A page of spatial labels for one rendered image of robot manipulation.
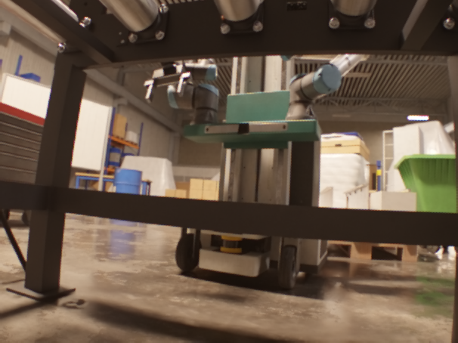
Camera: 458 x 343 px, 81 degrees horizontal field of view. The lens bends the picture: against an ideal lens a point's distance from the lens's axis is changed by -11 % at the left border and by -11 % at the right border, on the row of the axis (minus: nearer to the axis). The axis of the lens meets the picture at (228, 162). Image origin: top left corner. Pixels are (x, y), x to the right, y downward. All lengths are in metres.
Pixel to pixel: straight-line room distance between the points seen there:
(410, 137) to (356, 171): 0.90
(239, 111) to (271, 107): 0.18
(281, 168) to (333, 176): 2.50
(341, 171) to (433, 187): 1.31
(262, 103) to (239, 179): 0.42
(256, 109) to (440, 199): 2.06
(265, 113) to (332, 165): 2.54
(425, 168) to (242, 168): 1.91
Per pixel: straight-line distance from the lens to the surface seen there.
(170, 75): 1.26
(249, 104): 1.61
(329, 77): 1.31
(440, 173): 3.09
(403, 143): 4.39
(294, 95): 1.41
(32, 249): 1.08
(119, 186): 6.13
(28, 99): 5.33
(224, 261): 1.28
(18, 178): 2.79
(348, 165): 3.97
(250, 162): 1.61
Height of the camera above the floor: 0.33
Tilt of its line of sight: 8 degrees up
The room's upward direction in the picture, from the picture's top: 4 degrees clockwise
